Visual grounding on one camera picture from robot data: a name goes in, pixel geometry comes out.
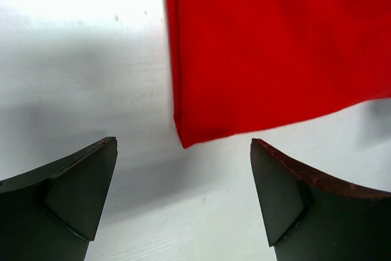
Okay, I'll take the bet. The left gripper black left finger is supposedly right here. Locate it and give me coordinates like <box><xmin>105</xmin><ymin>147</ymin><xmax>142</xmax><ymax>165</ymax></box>
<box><xmin>1</xmin><ymin>137</ymin><xmax>117</xmax><ymax>260</ymax></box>

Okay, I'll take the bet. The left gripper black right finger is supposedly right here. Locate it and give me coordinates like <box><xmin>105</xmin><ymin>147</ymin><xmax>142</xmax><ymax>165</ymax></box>
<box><xmin>250</xmin><ymin>139</ymin><xmax>390</xmax><ymax>260</ymax></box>

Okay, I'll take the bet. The red t shirt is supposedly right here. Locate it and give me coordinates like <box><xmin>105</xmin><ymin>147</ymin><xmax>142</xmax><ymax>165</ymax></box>
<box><xmin>166</xmin><ymin>0</ymin><xmax>390</xmax><ymax>148</ymax></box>

